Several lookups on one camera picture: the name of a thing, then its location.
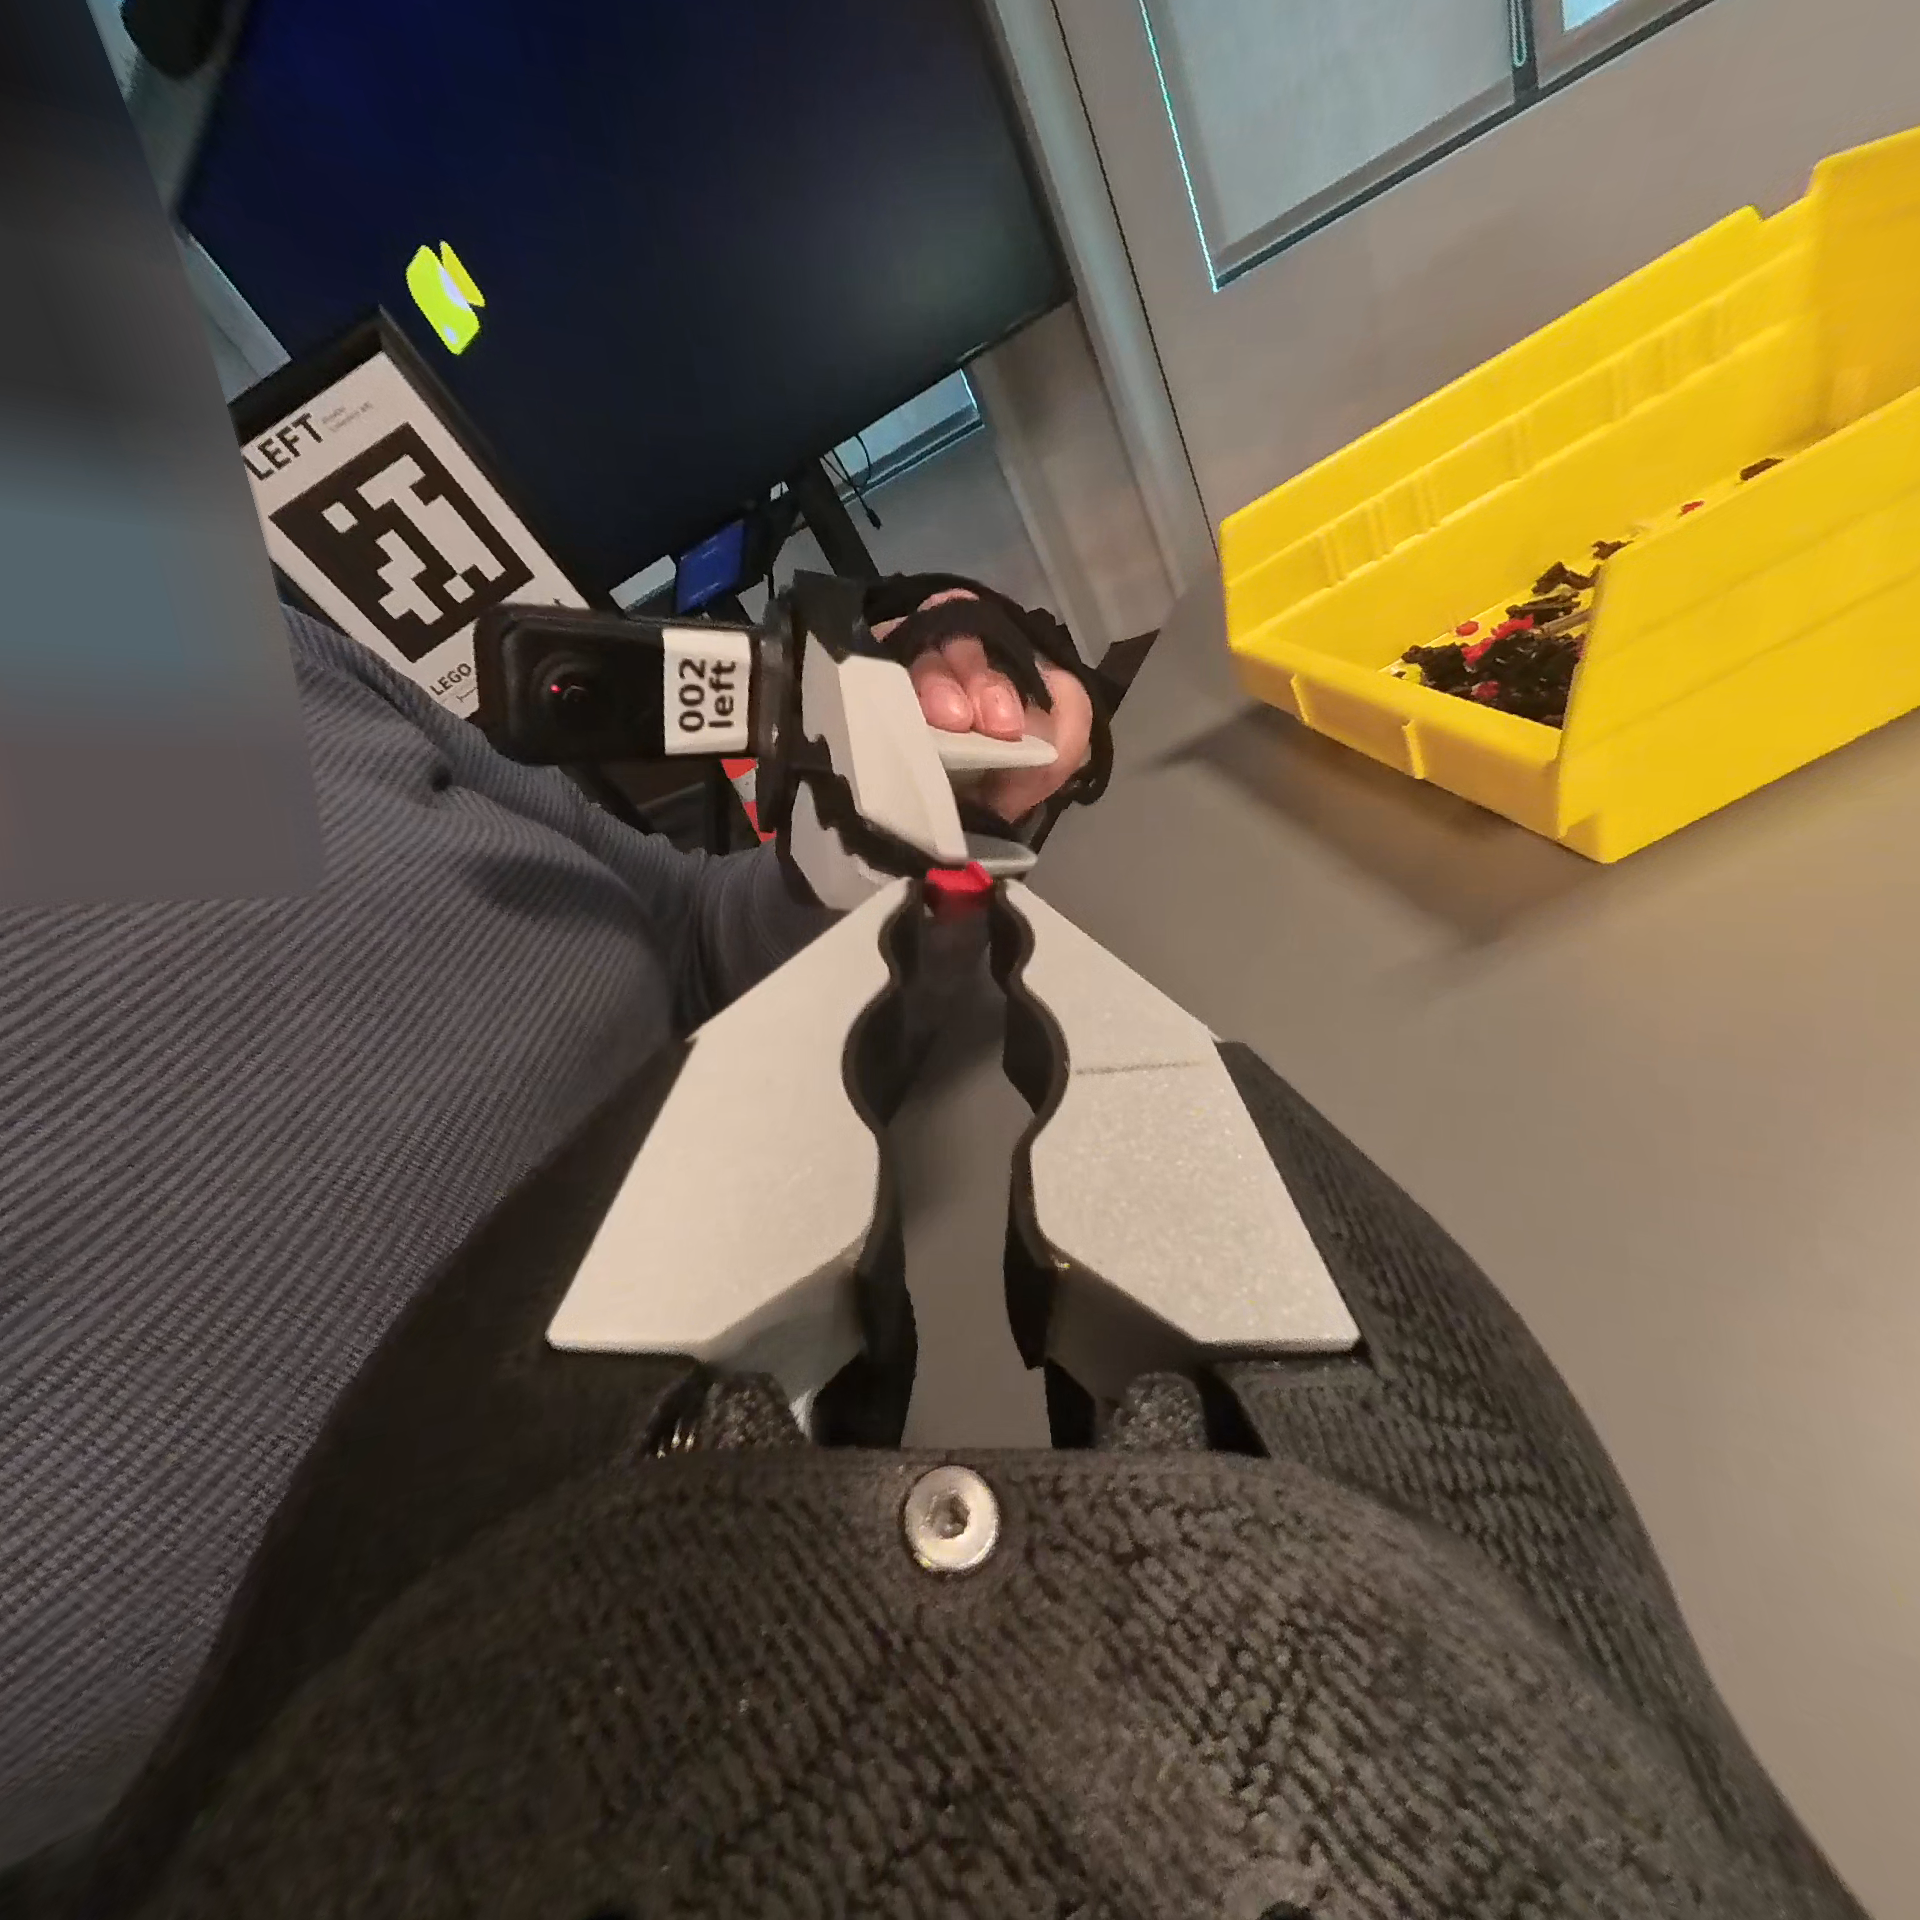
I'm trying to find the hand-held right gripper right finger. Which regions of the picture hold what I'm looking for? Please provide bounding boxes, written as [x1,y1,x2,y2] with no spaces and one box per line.
[991,883,1365,1450]

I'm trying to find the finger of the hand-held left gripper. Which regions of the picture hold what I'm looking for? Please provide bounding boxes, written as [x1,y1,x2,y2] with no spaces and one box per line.
[778,772,1040,914]
[833,652,1060,876]

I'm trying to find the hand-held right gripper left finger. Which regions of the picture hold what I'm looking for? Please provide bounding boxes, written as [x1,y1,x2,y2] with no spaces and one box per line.
[547,877,922,1450]

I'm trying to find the pile of toy bricks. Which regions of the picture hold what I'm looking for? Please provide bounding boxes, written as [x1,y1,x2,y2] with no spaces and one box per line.
[1394,450,1801,737]

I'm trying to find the yellow plastic bin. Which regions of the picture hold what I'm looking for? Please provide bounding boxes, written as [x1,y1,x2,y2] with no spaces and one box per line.
[1219,127,1920,866]

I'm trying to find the person's left hand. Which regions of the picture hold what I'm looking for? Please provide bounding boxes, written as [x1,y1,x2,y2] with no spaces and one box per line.
[903,630,1099,825]

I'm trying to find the black framed tag sign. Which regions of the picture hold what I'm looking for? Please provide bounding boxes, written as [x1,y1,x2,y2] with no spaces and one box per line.
[228,306,595,713]

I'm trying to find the black computer monitor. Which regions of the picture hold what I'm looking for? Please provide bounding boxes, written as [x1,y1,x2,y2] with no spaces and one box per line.
[171,0,1081,618]

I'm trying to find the person's grey sweater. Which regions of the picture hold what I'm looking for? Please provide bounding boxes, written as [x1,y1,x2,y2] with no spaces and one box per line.
[0,901,706,1846]

